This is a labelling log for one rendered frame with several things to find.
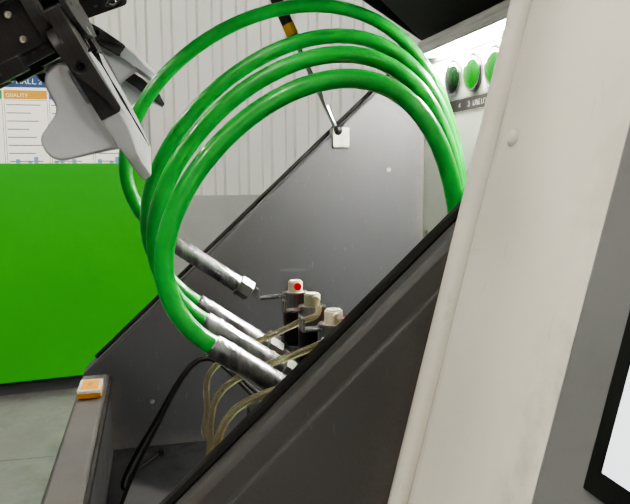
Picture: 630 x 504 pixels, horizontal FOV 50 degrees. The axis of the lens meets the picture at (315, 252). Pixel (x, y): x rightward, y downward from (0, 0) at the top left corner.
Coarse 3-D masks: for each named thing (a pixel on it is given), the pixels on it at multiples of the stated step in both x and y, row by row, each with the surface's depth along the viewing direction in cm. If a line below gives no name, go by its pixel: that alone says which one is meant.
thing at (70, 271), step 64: (0, 192) 362; (64, 192) 373; (0, 256) 366; (64, 256) 377; (128, 256) 389; (0, 320) 369; (64, 320) 381; (128, 320) 393; (0, 384) 376; (64, 384) 389
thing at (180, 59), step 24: (288, 0) 70; (312, 0) 70; (336, 0) 71; (240, 24) 69; (384, 24) 72; (192, 48) 68; (408, 48) 73; (168, 72) 67; (432, 72) 74; (144, 96) 67; (120, 168) 68
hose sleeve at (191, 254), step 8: (184, 240) 70; (176, 248) 69; (184, 248) 70; (192, 248) 70; (184, 256) 70; (192, 256) 70; (200, 256) 70; (208, 256) 71; (192, 264) 70; (200, 264) 70; (208, 264) 70; (216, 264) 71; (208, 272) 71; (216, 272) 71; (224, 272) 71; (232, 272) 71; (216, 280) 71; (224, 280) 71; (232, 280) 71; (240, 280) 71; (232, 288) 72
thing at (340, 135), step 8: (272, 0) 100; (280, 0) 100; (280, 16) 101; (288, 16) 101; (288, 24) 101; (288, 32) 101; (296, 32) 101; (312, 72) 103; (320, 96) 103; (328, 112) 104; (336, 128) 104; (344, 128) 104; (336, 136) 104; (344, 136) 104; (336, 144) 104; (344, 144) 105
